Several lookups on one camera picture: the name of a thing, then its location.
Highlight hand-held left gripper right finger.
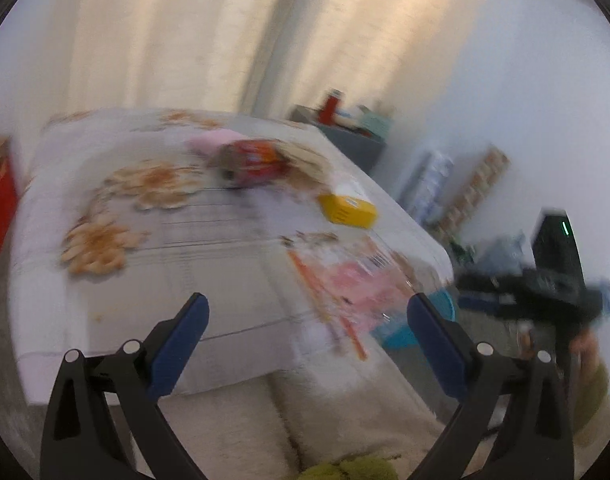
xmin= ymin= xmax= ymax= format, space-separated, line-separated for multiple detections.
xmin=407 ymin=292 xmax=576 ymax=480

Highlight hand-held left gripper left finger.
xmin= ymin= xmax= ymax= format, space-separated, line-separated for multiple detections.
xmin=40 ymin=292 xmax=209 ymax=480

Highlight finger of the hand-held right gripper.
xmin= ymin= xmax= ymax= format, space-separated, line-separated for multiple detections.
xmin=456 ymin=271 xmax=523 ymax=292
xmin=457 ymin=292 xmax=522 ymax=318

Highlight pink mesh sponge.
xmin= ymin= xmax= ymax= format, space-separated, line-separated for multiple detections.
xmin=187 ymin=129 xmax=243 ymax=157

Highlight person's right forearm green sleeve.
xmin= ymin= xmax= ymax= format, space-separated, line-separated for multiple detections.
xmin=570 ymin=330 xmax=610 ymax=448

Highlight grey blue bag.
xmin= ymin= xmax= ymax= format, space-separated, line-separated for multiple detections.
xmin=472 ymin=232 xmax=530 ymax=281

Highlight blue bin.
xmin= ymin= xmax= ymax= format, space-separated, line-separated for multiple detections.
xmin=374 ymin=291 xmax=457 ymax=351

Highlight brick patterned box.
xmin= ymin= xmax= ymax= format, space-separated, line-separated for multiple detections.
xmin=435 ymin=144 xmax=512 ymax=243

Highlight floral tablecloth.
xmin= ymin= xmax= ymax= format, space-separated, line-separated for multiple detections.
xmin=9 ymin=107 xmax=456 ymax=406

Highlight pink printed packet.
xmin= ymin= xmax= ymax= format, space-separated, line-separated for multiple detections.
xmin=282 ymin=232 xmax=438 ymax=361

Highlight white and blue boxes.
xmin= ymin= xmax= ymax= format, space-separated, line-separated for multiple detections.
xmin=399 ymin=150 xmax=456 ymax=226

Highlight beige fuzzy blanket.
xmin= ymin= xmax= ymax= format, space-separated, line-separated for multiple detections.
xmin=130 ymin=355 xmax=466 ymax=480

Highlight person's green clothing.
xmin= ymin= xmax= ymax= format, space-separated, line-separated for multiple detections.
xmin=299 ymin=454 xmax=397 ymax=480

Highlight yellow box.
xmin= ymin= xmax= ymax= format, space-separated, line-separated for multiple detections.
xmin=318 ymin=192 xmax=379 ymax=229

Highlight grey cabinet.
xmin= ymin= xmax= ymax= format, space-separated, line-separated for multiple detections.
xmin=289 ymin=104 xmax=388 ymax=173

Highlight teal box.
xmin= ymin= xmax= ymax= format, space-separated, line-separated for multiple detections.
xmin=357 ymin=105 xmax=396 ymax=140

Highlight red snack packet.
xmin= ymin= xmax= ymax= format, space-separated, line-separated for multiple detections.
xmin=209 ymin=140 xmax=288 ymax=187

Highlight beige wrapper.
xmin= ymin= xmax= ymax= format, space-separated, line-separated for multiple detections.
xmin=277 ymin=141 xmax=332 ymax=182

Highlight red container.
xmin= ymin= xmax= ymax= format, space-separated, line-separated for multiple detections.
xmin=319 ymin=89 xmax=345 ymax=126

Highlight cream curtain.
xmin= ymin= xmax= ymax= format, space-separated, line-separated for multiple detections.
xmin=70 ymin=0 xmax=451 ymax=116

